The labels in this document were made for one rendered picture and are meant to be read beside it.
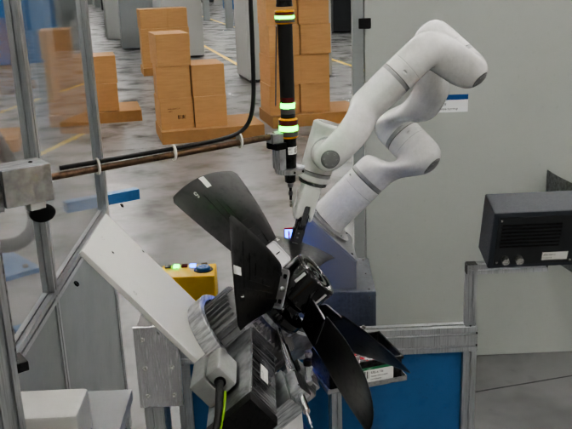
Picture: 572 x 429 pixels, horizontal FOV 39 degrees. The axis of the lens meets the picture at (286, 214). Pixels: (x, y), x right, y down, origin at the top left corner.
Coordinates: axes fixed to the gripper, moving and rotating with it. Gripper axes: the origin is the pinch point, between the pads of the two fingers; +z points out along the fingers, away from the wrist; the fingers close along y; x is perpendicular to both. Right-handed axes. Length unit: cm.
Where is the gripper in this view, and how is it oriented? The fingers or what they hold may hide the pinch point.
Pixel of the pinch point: (297, 235)
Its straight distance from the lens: 214.8
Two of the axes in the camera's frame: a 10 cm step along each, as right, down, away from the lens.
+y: 0.3, 2.9, -9.6
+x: 9.6, 2.4, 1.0
